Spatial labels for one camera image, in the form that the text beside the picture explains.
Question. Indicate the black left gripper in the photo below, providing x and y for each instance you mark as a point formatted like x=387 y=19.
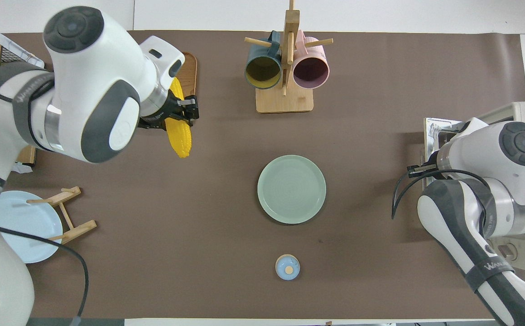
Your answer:
x=160 y=115

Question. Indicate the yellow corn cob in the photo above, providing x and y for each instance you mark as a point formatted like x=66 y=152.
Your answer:
x=180 y=140

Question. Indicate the pale green plate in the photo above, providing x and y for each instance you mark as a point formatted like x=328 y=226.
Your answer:
x=291 y=189

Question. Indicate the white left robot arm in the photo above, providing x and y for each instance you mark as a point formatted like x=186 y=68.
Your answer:
x=85 y=90

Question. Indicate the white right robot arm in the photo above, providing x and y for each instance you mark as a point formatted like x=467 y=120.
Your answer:
x=484 y=194

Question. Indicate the brown wooden tray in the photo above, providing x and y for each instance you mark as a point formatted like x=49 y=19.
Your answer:
x=190 y=72

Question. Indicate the dark teal mug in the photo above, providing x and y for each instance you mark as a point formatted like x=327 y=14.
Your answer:
x=262 y=72

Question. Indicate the wooden mug tree stand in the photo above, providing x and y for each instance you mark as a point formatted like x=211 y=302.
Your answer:
x=285 y=102

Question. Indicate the pink mug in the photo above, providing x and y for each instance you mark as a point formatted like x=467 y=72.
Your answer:
x=311 y=70

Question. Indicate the wooden plate rack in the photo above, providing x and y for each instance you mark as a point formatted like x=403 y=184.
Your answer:
x=79 y=228

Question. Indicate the white crumpled sheet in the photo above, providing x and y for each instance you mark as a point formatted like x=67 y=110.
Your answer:
x=23 y=168

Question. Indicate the white marble pattern board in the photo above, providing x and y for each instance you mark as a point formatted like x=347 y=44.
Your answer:
x=17 y=50

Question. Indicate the brown table mat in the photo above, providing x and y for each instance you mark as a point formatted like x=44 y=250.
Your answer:
x=371 y=113

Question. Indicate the light blue plate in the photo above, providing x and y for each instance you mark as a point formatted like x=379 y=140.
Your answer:
x=26 y=217

